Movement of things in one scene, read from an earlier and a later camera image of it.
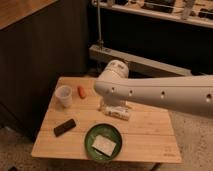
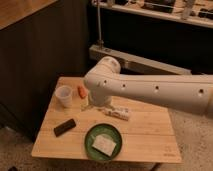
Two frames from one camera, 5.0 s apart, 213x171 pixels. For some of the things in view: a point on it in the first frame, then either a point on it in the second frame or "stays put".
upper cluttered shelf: [198, 12] stays put
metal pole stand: [100, 43] stays put
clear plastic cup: [63, 95] stays put
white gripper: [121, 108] → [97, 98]
